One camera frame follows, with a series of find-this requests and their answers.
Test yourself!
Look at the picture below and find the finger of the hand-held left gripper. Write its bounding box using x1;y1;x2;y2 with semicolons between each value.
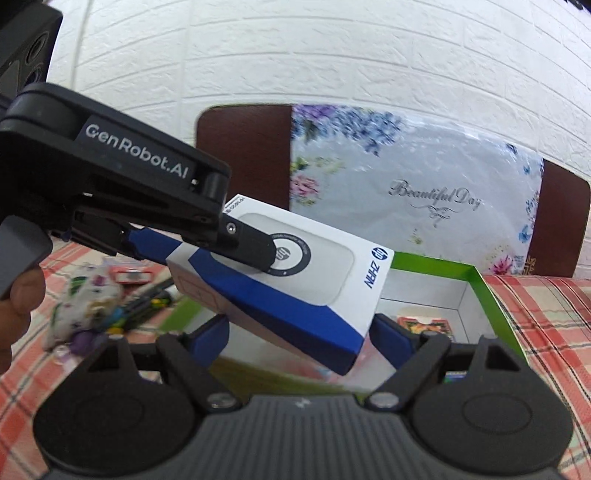
111;222;204;268
217;215;280;275

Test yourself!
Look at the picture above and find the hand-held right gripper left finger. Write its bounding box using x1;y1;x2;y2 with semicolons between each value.
76;315;241;413

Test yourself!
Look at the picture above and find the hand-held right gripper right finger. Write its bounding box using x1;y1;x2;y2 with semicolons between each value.
365;314;527;411

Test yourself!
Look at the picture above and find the red playing card box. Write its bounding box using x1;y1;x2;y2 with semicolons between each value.
111;268;158;287

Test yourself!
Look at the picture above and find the white and blue product box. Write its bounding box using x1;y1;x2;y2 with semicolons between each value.
165;194;395;377

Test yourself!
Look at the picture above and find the green cardboard box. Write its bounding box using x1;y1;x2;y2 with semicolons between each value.
178;251;528;395

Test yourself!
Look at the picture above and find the person's left hand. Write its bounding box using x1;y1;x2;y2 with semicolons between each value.
0;268;47;374

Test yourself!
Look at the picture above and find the red floral card packet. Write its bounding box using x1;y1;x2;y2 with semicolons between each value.
396;315;458;343

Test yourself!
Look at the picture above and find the black marker pen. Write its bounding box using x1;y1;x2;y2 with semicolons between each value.
120;281;178;324

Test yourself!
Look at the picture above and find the white floral pouch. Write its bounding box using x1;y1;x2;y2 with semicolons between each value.
48;272;125;347

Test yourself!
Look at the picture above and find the brown wooden chair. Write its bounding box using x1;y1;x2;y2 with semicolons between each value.
196;104;591;278

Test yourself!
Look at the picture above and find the small purple toy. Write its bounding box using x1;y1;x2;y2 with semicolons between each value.
60;330;100;356

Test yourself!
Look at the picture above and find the red plaid tablecloth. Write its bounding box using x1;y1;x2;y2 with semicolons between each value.
0;240;591;480

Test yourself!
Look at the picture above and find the floral plastic-wrapped bedding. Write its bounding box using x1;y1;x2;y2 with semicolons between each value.
288;104;546;278

